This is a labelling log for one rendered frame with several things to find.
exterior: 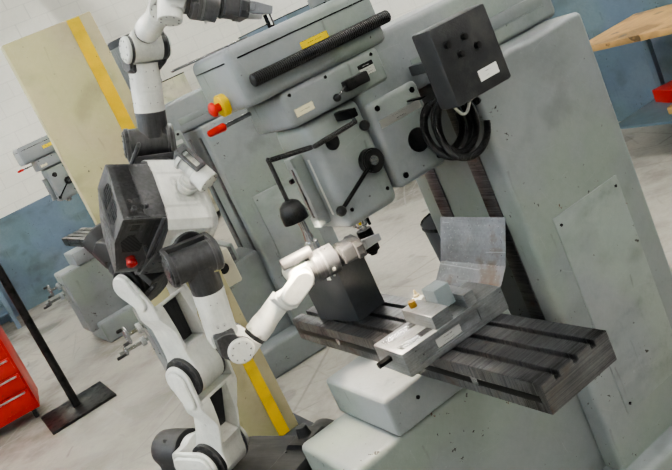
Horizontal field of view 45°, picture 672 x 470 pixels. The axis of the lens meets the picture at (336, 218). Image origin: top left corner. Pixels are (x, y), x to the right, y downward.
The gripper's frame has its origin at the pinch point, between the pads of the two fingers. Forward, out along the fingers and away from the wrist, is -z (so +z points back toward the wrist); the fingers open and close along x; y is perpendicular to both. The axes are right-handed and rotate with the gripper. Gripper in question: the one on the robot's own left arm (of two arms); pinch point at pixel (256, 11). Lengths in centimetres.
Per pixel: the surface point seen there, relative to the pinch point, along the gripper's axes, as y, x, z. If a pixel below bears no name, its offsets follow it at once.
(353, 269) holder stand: -72, -19, -42
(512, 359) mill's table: -83, 53, -55
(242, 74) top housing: -18.9, 16.3, 6.5
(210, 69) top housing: -17.3, 4.7, 12.3
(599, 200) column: -44, 12, -109
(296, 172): -42.5, 4.1, -13.4
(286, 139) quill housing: -33.6, -1.0, -11.4
